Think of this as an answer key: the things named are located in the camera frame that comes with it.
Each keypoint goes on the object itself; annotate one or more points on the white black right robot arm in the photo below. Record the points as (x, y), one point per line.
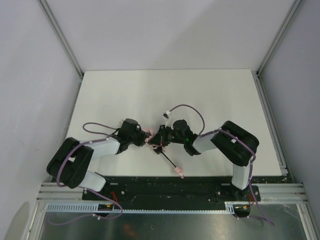
(235, 143)

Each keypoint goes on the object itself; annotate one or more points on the pink folding umbrella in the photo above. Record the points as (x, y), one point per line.
(176, 139)

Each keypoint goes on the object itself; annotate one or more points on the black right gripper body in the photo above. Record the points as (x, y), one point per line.
(160, 136)

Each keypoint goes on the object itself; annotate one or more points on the aluminium corner post left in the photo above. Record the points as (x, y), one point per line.
(53, 22)

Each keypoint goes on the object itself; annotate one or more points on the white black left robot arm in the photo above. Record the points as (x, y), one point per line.
(70, 164)

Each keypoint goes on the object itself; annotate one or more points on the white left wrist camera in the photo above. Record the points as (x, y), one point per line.
(120, 123)

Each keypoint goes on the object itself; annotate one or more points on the aluminium corner post right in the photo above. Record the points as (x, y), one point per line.
(280, 34)

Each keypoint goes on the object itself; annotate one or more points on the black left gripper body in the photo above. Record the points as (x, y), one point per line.
(141, 136)

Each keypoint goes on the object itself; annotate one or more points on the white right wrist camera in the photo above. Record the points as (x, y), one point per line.
(168, 118)

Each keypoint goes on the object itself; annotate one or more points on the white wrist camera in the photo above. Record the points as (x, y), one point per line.
(168, 118)
(120, 123)

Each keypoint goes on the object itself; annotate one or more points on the aluminium corner post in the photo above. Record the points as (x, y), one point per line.
(280, 34)
(53, 22)

